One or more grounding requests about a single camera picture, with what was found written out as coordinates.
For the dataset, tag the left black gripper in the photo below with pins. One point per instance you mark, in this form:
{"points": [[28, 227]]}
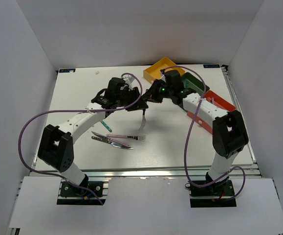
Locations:
{"points": [[140, 105]]}

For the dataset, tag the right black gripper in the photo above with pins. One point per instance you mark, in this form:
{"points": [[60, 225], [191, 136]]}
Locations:
{"points": [[151, 95]]}

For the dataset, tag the green handled knife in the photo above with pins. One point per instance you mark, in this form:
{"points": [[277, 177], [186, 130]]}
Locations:
{"points": [[106, 126]]}

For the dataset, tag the dark handled fork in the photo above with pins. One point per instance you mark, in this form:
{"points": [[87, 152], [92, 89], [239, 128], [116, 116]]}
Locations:
{"points": [[143, 122]]}

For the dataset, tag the pink handled fork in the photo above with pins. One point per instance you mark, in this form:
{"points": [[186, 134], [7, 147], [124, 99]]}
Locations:
{"points": [[137, 138]]}

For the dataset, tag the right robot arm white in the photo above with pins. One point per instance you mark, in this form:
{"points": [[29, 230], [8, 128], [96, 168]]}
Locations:
{"points": [[229, 135]]}

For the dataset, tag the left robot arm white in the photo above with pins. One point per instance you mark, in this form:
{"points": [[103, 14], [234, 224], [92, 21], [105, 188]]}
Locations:
{"points": [[56, 148]]}

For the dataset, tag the yellow container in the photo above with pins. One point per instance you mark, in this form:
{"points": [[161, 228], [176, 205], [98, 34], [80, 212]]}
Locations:
{"points": [[154, 71]]}

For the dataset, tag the green container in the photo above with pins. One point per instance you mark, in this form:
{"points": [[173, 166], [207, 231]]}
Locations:
{"points": [[194, 83]]}

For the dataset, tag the right blue table label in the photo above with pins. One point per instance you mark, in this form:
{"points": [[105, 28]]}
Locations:
{"points": [[210, 66]]}

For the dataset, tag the blue table label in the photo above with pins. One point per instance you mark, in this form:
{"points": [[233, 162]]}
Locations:
{"points": [[67, 70], [210, 66]]}

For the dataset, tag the orange container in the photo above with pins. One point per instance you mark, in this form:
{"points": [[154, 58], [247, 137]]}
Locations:
{"points": [[204, 111]]}

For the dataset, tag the left blue table label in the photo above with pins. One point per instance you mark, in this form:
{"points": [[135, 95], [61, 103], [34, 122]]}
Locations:
{"points": [[67, 70]]}

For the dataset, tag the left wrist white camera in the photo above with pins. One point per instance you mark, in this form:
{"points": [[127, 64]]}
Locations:
{"points": [[128, 79]]}

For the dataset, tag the pink handled knife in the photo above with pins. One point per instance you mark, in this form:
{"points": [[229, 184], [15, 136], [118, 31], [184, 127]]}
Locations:
{"points": [[113, 141]]}

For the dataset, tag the dark handled knife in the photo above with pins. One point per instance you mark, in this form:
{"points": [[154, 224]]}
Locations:
{"points": [[109, 142]]}

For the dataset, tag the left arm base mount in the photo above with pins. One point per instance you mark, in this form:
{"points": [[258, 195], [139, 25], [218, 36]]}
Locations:
{"points": [[72, 196]]}

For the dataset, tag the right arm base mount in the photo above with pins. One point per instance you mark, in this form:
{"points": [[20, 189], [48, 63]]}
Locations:
{"points": [[204, 198]]}

